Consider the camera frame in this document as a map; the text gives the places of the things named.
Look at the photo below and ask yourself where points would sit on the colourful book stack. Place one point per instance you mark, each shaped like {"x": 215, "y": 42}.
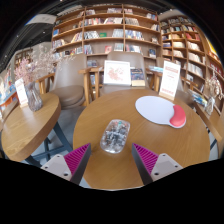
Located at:
{"x": 199, "y": 98}

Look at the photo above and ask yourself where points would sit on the beige armchair wooden arms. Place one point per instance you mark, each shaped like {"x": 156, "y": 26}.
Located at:
{"x": 70, "y": 73}
{"x": 133, "y": 58}
{"x": 160, "y": 61}

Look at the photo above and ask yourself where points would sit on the white hanging sign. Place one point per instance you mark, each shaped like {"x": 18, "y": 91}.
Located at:
{"x": 41, "y": 19}

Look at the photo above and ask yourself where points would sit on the distant wooden bookshelf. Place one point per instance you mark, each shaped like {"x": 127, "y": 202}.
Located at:
{"x": 23, "y": 55}

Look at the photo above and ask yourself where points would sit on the glass vase dried flowers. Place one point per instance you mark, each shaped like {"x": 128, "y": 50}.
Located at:
{"x": 210, "y": 106}

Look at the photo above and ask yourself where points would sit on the white framed picture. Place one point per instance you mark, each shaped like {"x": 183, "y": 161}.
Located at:
{"x": 116, "y": 72}

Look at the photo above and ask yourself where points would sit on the white sign card red header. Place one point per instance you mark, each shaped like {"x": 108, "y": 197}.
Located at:
{"x": 170, "y": 80}

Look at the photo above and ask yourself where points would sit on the white mouse pad red rest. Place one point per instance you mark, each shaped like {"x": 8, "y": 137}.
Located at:
{"x": 155, "y": 110}

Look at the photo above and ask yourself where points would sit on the light blue book stack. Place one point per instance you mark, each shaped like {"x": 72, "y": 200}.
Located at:
{"x": 155, "y": 69}

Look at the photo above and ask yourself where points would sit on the dark book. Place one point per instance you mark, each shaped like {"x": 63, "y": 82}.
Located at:
{"x": 137, "y": 76}

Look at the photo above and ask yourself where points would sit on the book display stand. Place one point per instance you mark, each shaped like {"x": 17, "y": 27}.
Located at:
{"x": 6, "y": 90}

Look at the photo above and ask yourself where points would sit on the round wooden side table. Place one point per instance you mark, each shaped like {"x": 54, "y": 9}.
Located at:
{"x": 216, "y": 123}
{"x": 26, "y": 126}

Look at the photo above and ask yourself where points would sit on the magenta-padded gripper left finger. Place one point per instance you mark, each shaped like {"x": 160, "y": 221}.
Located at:
{"x": 76, "y": 160}

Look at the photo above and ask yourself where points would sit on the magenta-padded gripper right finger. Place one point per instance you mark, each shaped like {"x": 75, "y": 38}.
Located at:
{"x": 146, "y": 160}

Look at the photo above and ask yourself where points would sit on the small white sign card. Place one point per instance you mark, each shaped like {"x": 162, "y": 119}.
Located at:
{"x": 21, "y": 93}

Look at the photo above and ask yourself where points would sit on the curved wooden bookshelf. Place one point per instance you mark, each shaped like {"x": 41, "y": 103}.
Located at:
{"x": 190, "y": 46}

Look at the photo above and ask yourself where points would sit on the transparent computer mouse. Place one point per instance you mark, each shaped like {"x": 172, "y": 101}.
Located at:
{"x": 115, "y": 136}

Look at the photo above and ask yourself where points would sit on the wide wooden bookshelf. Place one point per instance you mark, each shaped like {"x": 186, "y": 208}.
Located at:
{"x": 106, "y": 26}

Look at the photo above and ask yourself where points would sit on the glass vase pink flowers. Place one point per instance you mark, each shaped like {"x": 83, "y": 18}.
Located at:
{"x": 33, "y": 98}

